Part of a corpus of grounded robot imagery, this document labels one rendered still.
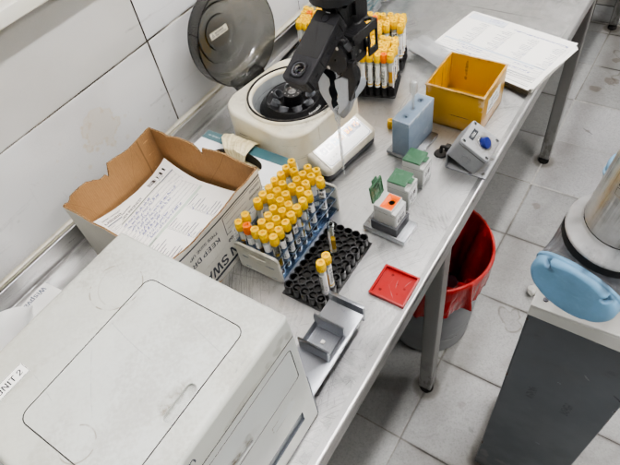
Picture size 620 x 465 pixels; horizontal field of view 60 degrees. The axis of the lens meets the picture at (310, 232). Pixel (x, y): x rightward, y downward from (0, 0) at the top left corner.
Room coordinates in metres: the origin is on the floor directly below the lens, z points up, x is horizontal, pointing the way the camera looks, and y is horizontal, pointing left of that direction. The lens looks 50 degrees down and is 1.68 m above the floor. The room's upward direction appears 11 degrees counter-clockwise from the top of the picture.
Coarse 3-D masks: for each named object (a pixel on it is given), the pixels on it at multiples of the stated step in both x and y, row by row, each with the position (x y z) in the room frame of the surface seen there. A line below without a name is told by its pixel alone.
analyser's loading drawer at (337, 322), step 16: (336, 304) 0.48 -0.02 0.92; (352, 304) 0.46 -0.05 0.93; (320, 320) 0.44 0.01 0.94; (336, 320) 0.45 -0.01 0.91; (352, 320) 0.44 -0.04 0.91; (304, 336) 0.42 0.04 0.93; (320, 336) 0.42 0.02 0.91; (336, 336) 0.42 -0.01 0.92; (304, 352) 0.40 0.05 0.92; (320, 352) 0.39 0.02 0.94; (336, 352) 0.39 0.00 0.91; (304, 368) 0.38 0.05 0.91; (320, 368) 0.37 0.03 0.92; (320, 384) 0.35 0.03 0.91
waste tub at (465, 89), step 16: (448, 64) 1.02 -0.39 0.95; (464, 64) 1.01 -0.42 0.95; (480, 64) 0.98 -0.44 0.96; (496, 64) 0.96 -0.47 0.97; (432, 80) 0.96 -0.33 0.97; (448, 80) 1.03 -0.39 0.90; (464, 80) 1.01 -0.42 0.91; (480, 80) 0.98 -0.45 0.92; (496, 80) 0.90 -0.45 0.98; (432, 96) 0.93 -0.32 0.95; (448, 96) 0.90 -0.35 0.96; (464, 96) 0.88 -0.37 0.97; (480, 96) 0.97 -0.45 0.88; (496, 96) 0.91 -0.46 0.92; (448, 112) 0.90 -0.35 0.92; (464, 112) 0.88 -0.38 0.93; (480, 112) 0.85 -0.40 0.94; (464, 128) 0.87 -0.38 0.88
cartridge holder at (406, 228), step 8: (408, 216) 0.64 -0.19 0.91; (368, 224) 0.66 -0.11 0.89; (376, 224) 0.64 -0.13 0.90; (384, 224) 0.63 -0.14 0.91; (400, 224) 0.62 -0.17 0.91; (408, 224) 0.64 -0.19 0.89; (416, 224) 0.63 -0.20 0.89; (376, 232) 0.64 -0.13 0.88; (384, 232) 0.63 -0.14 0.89; (392, 232) 0.62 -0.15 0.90; (400, 232) 0.62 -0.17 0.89; (408, 232) 0.62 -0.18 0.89; (392, 240) 0.61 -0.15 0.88; (400, 240) 0.60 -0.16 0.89; (408, 240) 0.61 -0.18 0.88
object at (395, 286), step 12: (384, 276) 0.54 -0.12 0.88; (396, 276) 0.53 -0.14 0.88; (408, 276) 0.53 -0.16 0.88; (372, 288) 0.52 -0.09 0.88; (384, 288) 0.51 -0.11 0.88; (396, 288) 0.51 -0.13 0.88; (408, 288) 0.50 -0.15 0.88; (384, 300) 0.49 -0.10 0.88; (396, 300) 0.49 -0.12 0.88; (408, 300) 0.48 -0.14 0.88
